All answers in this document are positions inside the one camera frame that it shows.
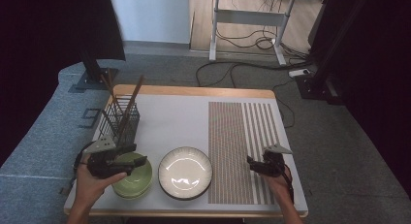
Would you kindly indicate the person's left hand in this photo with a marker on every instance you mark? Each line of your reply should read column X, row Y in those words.
column 88, row 190

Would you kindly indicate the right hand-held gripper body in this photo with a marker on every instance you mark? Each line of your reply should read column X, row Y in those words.
column 273, row 164

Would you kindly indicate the white standing desk frame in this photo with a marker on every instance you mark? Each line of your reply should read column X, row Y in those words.
column 250, row 17

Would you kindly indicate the striped woven placemat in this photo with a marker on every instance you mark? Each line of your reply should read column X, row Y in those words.
column 226, row 185

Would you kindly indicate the grey-blue floor mat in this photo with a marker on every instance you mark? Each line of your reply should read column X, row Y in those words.
column 29, row 159

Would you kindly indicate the black stand with base plate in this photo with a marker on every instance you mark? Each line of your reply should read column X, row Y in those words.
column 310, row 85
column 95, row 79

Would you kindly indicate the person's right hand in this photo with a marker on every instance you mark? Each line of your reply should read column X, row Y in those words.
column 281, row 186

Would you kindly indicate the white power strip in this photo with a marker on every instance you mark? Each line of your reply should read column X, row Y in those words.
column 299, row 72

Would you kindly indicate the black curtain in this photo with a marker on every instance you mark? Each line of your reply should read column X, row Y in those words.
column 381, row 88

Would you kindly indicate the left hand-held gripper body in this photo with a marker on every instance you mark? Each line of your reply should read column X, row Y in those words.
column 103, row 159

